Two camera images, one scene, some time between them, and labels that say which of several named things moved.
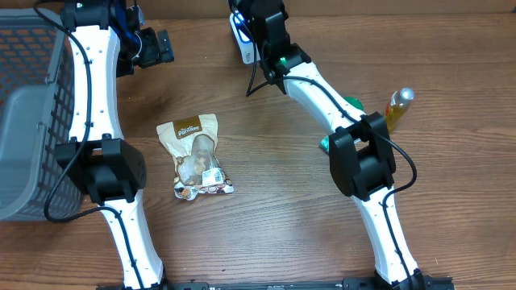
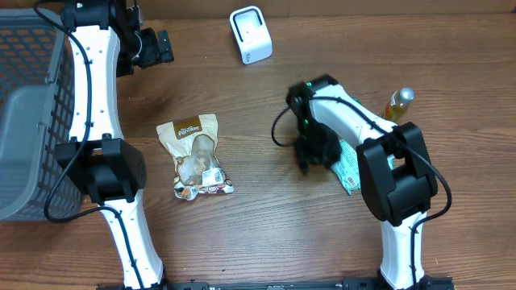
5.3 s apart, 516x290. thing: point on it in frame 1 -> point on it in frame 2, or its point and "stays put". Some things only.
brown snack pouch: (192, 140) stays put
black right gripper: (254, 33) -> (305, 155)
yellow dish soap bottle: (397, 105) stays put
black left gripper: (155, 55) stays put
